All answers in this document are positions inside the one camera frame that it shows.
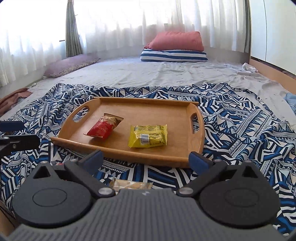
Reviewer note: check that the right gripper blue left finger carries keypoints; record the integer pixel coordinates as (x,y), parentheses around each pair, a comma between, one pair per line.
(82,172)

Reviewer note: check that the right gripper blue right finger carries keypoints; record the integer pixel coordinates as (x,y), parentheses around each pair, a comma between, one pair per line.
(208,172)

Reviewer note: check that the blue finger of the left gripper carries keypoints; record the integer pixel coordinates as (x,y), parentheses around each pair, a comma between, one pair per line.
(11,126)

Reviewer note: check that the clear nut snack packet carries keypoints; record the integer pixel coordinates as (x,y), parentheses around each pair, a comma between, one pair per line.
(118,184)

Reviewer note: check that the red nut snack packet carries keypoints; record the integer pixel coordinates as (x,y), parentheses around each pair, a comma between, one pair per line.
(104,126)

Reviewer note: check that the yellow snack packet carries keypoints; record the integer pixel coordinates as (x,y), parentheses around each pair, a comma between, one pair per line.
(148,136)

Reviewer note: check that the brown cloth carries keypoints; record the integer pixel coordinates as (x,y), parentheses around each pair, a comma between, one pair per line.
(7,102)

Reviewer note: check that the blue white patterned cloth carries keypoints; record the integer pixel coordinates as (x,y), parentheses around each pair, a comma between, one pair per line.
(236,130)

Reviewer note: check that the wooden serving tray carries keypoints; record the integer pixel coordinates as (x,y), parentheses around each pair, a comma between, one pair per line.
(186,129)

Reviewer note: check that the purple pillow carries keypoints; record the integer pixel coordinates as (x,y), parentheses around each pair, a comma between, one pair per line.
(68,65)

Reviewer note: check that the white sheer curtain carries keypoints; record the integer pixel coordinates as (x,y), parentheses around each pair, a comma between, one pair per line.
(33,32)

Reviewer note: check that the grey bed sheet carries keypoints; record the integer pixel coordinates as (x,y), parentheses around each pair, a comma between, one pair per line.
(133,72)

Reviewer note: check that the grey green drape left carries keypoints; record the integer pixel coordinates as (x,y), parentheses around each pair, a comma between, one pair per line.
(72,40)

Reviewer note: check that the grey green drape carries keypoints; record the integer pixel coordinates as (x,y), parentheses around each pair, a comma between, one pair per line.
(248,27)
(72,40)

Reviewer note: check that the crumpled white wrapper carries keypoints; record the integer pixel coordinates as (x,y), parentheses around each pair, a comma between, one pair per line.
(249,68)

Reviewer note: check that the light blue cloth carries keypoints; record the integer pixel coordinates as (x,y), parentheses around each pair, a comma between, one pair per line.
(291,100)

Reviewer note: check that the blue white striped pillow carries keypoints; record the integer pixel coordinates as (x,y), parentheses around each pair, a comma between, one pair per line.
(149,55)

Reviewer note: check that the red pillow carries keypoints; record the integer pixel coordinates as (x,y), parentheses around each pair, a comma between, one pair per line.
(191,41)

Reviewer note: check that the grey green drape right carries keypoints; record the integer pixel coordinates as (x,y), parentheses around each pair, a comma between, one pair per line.
(248,27)

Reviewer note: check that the white wardrobe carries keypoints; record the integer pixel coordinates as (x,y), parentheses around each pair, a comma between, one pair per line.
(273,33)

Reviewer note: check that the wooden bed frame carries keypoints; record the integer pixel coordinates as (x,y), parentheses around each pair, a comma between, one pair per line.
(271,73)

